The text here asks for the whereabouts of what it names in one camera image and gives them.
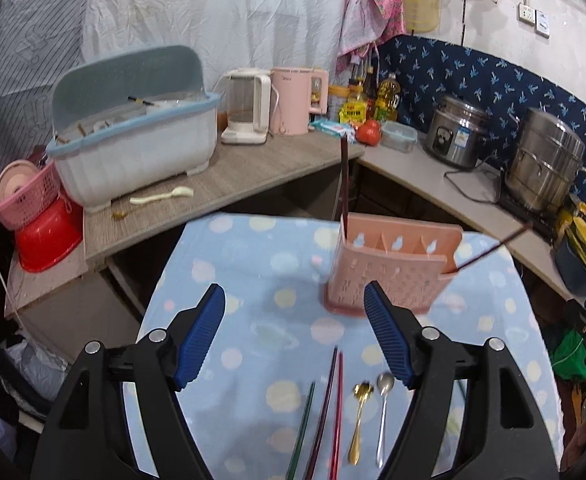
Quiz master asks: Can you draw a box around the silver metal spoon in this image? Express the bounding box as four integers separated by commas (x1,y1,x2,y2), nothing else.
375,370,395,469

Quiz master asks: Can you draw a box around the gold flower spoon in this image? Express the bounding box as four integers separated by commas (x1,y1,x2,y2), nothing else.
348,382,374,466

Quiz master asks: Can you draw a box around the dark maroon chopstick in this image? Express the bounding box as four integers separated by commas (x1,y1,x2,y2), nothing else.
340,134,349,240
456,222,534,273
302,347,338,480

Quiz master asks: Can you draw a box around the red chopstick black band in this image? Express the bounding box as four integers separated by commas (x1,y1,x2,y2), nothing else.
329,351,344,480

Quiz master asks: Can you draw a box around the green chopstick gold band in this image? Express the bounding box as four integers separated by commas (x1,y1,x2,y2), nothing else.
285,382,316,480

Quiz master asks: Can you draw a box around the pink perforated utensil holder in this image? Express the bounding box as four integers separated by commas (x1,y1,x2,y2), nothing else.
324,214,463,318

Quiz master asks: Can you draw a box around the white plastic rice paddle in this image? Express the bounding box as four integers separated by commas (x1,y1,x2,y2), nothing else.
129,186,194,206

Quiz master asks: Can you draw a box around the wooden counter shelf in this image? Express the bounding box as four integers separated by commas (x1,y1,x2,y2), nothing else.
4,129,367,319

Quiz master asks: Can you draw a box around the red plastic basin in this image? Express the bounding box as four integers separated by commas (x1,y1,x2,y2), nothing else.
15,193,84,273

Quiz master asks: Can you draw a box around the black induction cooker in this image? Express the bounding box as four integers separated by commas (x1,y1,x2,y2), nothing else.
498,188,558,243

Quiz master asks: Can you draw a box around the clear food container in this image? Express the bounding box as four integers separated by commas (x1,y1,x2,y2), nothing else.
381,120,419,153

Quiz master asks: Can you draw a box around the red tomato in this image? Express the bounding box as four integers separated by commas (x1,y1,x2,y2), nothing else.
356,119,382,146

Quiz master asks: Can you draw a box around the silver rice cooker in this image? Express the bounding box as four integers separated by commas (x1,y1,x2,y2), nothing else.
425,94,488,170

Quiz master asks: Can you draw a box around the blue wet wipes pack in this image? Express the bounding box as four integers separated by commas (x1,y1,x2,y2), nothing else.
310,118,356,143

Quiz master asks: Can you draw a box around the pink plastic basket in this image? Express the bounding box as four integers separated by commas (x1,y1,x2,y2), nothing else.
0,159,61,231

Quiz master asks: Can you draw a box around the white dish rack blue lid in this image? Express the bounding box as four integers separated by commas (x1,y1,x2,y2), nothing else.
46,44,220,212

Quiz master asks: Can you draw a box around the yellow seasoning bag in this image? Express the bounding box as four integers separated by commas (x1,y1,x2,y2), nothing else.
338,101,368,128

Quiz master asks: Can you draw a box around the yellow cooking oil bottle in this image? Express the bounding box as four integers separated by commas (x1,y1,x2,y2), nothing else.
374,73,401,122

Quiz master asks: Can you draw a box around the stainless steel steamer pot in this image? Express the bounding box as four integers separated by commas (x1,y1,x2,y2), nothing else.
506,107,586,216

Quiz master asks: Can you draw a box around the white electric kettle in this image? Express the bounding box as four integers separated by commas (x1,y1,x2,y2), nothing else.
220,68,272,145

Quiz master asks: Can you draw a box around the dark sauce bottle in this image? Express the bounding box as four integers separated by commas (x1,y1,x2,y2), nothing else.
363,66,378,119

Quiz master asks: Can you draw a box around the white yellow canister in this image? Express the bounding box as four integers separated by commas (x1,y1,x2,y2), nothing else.
328,84,350,122

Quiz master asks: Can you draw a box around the pink electric kettle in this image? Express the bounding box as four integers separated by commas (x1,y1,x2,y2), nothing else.
269,67,329,136

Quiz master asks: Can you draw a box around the navy patterned cloth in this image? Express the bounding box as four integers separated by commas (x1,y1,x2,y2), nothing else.
378,35,586,202

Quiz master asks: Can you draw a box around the pink floral apron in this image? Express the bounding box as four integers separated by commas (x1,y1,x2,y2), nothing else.
336,0,407,75

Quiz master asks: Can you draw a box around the black power cable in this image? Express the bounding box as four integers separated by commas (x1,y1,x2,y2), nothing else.
442,156,507,206

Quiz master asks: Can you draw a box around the white power cord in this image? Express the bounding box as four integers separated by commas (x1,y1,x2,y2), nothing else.
0,201,30,336

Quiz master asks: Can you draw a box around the white wall socket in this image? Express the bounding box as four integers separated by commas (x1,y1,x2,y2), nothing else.
517,2,536,26

